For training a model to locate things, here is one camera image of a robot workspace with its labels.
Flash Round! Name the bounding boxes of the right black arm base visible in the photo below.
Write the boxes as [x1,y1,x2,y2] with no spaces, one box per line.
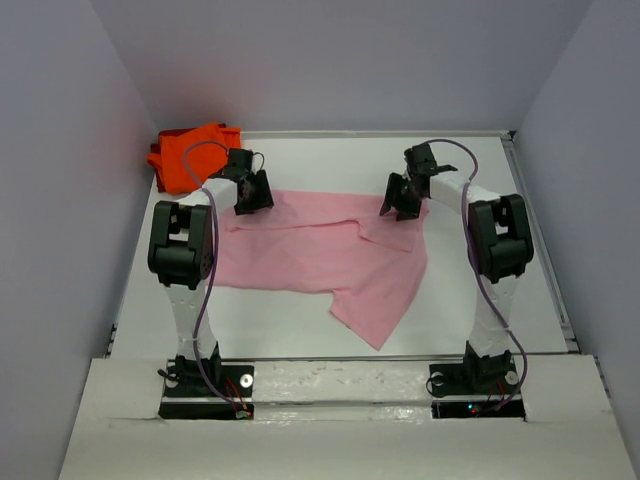
[425,363,526,420]

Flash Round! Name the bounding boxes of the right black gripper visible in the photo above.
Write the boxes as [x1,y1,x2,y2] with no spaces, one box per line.
[380,172,425,221]

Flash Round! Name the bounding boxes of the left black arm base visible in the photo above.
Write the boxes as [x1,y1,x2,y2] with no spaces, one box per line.
[157,360,255,421]

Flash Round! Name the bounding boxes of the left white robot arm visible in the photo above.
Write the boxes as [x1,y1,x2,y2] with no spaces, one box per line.
[147,140,274,404]

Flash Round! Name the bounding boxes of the pink t shirt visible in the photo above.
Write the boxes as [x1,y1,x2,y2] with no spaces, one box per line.
[215,190,428,350]

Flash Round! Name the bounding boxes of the orange folded t shirt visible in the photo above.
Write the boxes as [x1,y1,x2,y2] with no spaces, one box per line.
[146,121,245,196]

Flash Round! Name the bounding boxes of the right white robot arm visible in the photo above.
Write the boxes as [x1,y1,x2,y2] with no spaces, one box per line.
[380,140,534,401]

